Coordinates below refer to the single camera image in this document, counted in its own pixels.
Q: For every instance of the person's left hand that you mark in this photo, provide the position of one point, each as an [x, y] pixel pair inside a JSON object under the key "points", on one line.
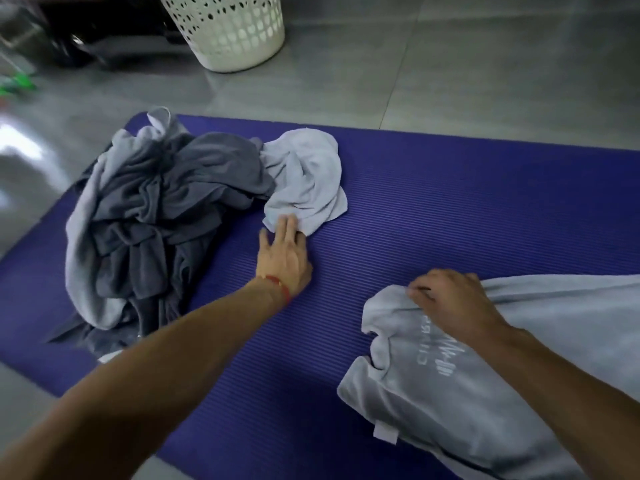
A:
{"points": [[282, 264]]}

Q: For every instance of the person's right hand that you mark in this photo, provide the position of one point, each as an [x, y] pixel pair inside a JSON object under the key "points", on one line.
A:
{"points": [[457, 304]]}

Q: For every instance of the purple ribbed mat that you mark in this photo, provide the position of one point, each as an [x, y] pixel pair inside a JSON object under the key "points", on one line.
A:
{"points": [[450, 204]]}

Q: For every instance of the light grey printed towel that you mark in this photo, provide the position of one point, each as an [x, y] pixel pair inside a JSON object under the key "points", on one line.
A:
{"points": [[440, 409]]}

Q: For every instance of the pile of dark grey towels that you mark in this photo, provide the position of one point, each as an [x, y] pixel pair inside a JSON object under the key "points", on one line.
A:
{"points": [[175, 204]]}

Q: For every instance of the person's right forearm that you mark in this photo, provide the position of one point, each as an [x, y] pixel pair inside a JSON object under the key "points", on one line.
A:
{"points": [[575, 394]]}

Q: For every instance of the person's left forearm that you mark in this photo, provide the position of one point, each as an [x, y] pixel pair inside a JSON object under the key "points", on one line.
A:
{"points": [[150, 384]]}

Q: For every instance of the white perforated laundry basket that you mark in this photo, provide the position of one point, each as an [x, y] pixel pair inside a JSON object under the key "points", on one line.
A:
{"points": [[235, 34]]}

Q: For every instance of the maroon padded gym machine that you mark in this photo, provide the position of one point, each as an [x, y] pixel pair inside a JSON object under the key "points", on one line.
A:
{"points": [[115, 24]]}

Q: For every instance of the colourful small dumbbells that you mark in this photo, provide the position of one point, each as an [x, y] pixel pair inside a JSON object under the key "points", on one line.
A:
{"points": [[17, 84]]}

